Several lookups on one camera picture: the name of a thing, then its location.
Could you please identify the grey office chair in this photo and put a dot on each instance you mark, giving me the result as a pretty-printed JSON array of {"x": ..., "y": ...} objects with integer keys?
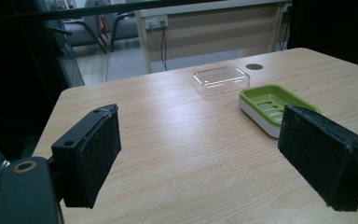
[
  {"x": 122, "y": 26},
  {"x": 84, "y": 29}
]

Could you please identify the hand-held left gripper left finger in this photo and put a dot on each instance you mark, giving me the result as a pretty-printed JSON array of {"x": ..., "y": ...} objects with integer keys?
[{"x": 88, "y": 155}]

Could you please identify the clear plastic soap box lid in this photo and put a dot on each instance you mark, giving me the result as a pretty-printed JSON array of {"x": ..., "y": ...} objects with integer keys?
[{"x": 220, "y": 80}]

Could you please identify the white wall power socket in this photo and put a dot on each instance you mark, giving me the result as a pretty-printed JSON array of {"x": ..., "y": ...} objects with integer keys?
[{"x": 156, "y": 21}]

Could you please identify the beige wooden desk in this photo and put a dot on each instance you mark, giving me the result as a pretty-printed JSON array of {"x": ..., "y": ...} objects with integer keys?
[{"x": 211, "y": 37}]

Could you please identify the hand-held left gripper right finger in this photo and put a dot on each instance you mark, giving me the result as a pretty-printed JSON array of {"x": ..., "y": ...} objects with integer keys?
[{"x": 317, "y": 155}]

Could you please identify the green and white soap dish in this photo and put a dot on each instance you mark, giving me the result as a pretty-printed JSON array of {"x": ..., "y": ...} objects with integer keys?
[{"x": 270, "y": 107}]

